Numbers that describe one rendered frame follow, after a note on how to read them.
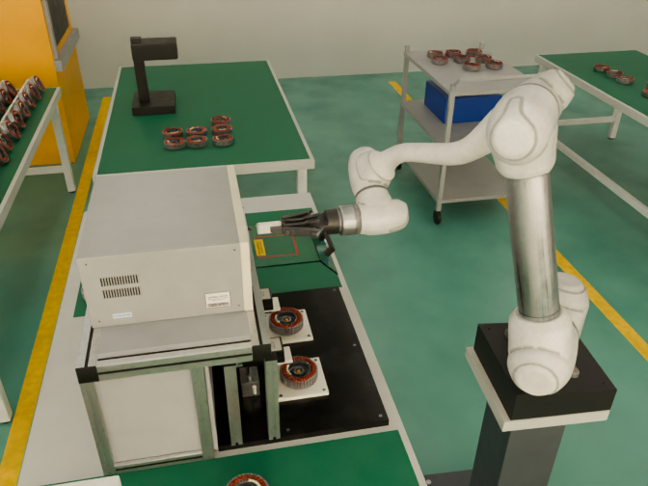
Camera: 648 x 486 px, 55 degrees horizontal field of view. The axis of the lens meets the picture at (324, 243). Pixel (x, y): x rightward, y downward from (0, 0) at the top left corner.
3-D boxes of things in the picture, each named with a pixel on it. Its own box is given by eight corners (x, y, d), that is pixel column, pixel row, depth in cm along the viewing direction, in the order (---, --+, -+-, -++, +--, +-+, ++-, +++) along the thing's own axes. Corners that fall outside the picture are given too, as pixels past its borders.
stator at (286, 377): (313, 361, 191) (313, 352, 189) (321, 388, 181) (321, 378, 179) (277, 366, 189) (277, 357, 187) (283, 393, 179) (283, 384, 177)
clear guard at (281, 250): (322, 234, 211) (322, 219, 208) (337, 274, 191) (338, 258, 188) (225, 244, 205) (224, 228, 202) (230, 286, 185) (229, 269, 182)
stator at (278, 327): (299, 311, 211) (298, 303, 209) (307, 333, 202) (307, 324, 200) (266, 317, 208) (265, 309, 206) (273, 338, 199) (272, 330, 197)
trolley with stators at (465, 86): (465, 160, 504) (483, 32, 450) (523, 223, 420) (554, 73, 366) (393, 166, 493) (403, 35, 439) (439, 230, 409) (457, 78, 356)
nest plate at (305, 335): (305, 311, 213) (305, 309, 213) (312, 340, 201) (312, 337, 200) (260, 316, 211) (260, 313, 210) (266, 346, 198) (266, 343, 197)
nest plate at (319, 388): (318, 360, 193) (318, 356, 193) (329, 394, 181) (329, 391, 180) (270, 365, 191) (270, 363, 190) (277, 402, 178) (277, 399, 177)
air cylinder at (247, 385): (256, 376, 187) (256, 363, 184) (259, 394, 180) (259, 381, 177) (240, 379, 186) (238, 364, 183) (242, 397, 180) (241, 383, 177)
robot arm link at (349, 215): (352, 225, 191) (334, 227, 190) (353, 198, 186) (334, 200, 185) (360, 240, 183) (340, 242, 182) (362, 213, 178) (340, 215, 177)
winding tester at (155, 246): (238, 225, 194) (233, 164, 183) (253, 310, 158) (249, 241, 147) (107, 236, 187) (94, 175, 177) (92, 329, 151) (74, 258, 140)
